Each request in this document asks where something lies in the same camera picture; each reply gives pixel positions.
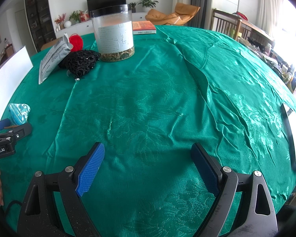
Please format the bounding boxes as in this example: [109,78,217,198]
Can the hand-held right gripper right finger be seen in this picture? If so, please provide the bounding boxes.
[190,143,278,237]

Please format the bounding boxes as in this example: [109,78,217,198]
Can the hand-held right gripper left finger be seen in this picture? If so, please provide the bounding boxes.
[17,142,106,237]

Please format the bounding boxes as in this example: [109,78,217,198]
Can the teal drawstring pouch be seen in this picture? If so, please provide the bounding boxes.
[8,103,31,125]

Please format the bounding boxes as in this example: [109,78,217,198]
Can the white cardboard box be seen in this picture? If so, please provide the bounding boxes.
[0,46,34,124]

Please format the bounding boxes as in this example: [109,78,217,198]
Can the green satin tablecloth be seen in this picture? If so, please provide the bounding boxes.
[0,25,296,237]

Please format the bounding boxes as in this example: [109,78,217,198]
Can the grey foil pouch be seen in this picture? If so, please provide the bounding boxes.
[38,33,76,85]

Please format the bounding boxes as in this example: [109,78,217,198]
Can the brown cardboard box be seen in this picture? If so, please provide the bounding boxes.
[41,38,62,51]

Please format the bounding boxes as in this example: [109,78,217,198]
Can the black mesh bag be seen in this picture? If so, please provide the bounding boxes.
[58,49,101,82]

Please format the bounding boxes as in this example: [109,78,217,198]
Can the black smartphone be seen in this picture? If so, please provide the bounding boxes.
[281,103,296,169]

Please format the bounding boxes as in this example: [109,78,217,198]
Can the red yarn ball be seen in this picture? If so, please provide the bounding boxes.
[68,33,84,52]

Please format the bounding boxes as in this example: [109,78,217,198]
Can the white television cabinet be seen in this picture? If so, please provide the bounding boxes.
[55,12,148,39]

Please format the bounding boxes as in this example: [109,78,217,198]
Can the dark display cabinet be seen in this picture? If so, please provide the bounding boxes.
[24,0,57,52]

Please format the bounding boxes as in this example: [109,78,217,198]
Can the red blossom branch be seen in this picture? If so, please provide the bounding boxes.
[55,13,67,30]

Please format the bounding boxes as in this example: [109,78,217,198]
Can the leafy green plant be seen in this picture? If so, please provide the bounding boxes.
[69,10,82,23]

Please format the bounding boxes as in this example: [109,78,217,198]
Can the pile of assorted bottles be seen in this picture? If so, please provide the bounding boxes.
[239,36,296,97]

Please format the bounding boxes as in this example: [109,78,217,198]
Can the clear jar with black lid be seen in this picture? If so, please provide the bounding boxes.
[89,4,135,62]

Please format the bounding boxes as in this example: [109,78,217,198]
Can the wooden slatted crib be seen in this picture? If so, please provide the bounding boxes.
[211,8,274,47]

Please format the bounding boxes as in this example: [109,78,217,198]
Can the orange book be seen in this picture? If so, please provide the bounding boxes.
[132,21,156,35]

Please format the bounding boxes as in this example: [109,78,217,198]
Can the flat screen television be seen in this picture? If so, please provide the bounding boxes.
[87,0,127,11]

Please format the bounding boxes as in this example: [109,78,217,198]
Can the orange lounge chair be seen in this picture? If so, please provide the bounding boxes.
[145,2,201,26]

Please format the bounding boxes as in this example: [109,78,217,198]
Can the grey curtain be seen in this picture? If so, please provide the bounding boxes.
[191,0,214,29]

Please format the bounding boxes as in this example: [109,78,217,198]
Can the white curtain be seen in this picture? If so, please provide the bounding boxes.
[257,0,287,37]

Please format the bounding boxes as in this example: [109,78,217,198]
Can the large green potted plant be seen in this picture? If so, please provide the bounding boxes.
[138,0,159,8]

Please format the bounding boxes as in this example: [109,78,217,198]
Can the black cable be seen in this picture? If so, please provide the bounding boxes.
[5,199,22,213]

